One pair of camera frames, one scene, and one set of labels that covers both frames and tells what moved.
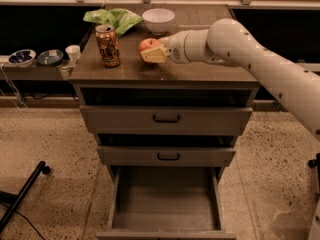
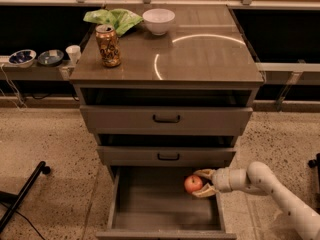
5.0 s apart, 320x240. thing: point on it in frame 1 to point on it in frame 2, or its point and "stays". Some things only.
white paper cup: [74, 53] stays
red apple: [148, 44] to [192, 183]
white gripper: [175, 48] to [222, 179]
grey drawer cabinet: [165, 129] stays
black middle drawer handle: [168, 159] stays
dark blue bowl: [50, 57] stays
